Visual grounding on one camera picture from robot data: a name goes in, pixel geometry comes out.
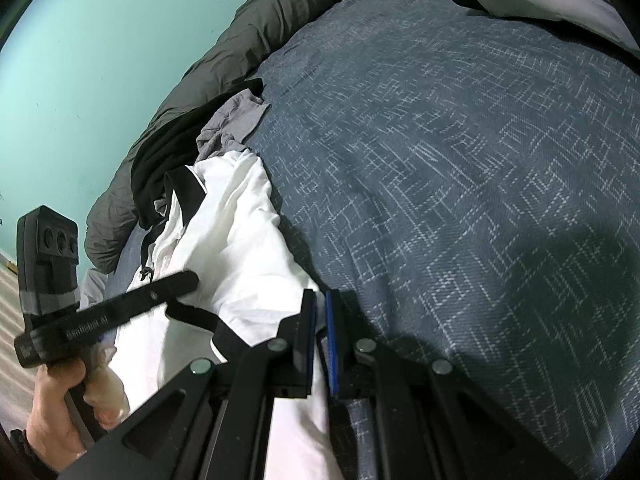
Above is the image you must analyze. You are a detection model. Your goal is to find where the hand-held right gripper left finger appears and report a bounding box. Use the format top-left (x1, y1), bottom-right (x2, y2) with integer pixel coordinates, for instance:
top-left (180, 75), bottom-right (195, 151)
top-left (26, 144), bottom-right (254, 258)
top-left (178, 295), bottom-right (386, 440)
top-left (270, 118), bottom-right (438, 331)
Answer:
top-left (57, 289), bottom-right (321, 480)

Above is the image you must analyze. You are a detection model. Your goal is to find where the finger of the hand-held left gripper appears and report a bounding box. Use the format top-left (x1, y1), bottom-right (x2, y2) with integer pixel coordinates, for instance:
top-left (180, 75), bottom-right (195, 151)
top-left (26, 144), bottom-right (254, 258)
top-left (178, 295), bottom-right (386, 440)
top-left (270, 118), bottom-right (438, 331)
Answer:
top-left (121, 269), bottom-right (201, 314)

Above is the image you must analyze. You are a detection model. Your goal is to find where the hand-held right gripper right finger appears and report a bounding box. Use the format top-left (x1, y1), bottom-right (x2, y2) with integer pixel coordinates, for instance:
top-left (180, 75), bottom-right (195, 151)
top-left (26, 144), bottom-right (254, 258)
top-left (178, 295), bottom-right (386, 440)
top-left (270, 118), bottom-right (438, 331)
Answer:
top-left (322, 289), bottom-right (581, 480)

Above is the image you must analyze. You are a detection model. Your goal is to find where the white shirt with black collar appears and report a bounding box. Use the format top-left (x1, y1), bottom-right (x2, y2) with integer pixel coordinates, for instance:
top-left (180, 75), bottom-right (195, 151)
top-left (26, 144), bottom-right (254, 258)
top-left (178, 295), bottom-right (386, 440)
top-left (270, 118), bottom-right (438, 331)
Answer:
top-left (112, 152), bottom-right (346, 480)

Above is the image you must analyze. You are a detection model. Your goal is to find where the person's left forearm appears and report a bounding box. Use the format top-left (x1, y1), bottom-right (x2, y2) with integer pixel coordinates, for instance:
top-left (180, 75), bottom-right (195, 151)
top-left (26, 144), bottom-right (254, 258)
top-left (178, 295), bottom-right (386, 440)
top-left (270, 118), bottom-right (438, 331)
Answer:
top-left (7, 427), bottom-right (58, 480)

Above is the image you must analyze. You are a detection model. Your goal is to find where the person's left hand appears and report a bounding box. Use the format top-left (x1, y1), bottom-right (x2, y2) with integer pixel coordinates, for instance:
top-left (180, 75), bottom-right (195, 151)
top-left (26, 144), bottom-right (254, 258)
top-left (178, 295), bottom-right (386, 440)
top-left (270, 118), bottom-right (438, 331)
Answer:
top-left (25, 357), bottom-right (132, 472)

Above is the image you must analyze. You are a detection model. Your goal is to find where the pale grey bed sheet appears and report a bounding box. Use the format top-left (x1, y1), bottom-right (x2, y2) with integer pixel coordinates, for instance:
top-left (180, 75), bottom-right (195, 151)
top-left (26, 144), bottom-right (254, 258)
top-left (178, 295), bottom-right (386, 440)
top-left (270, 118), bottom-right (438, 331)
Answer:
top-left (77, 267), bottom-right (118, 311)

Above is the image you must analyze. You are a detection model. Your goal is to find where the pale curtain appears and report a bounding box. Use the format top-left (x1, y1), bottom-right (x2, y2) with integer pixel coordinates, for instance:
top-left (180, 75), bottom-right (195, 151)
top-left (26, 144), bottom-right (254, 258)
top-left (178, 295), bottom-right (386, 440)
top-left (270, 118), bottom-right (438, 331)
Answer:
top-left (0, 260), bottom-right (46, 431)

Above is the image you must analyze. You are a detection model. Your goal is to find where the black garment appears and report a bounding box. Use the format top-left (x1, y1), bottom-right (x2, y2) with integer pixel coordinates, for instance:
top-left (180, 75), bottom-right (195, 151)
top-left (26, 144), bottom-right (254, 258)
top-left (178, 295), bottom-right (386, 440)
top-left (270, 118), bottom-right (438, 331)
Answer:
top-left (130, 77), bottom-right (266, 228)

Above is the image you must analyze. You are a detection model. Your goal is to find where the grey garment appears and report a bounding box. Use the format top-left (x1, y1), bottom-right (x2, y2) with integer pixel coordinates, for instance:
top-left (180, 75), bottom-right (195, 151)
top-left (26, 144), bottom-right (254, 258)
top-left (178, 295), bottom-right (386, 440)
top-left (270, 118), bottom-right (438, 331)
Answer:
top-left (195, 89), bottom-right (273, 161)

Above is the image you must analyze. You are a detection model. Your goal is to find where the blue patterned bedspread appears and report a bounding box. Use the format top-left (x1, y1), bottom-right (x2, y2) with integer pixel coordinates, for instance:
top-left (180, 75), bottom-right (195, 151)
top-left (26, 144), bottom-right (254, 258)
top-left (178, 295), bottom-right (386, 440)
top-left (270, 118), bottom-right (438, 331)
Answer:
top-left (115, 0), bottom-right (640, 480)

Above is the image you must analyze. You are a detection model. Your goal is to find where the dark grey rolled duvet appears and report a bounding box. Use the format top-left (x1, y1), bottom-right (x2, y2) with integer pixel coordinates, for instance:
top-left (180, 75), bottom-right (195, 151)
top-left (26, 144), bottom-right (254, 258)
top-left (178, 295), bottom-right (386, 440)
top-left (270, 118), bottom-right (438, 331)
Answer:
top-left (84, 0), bottom-right (401, 276)

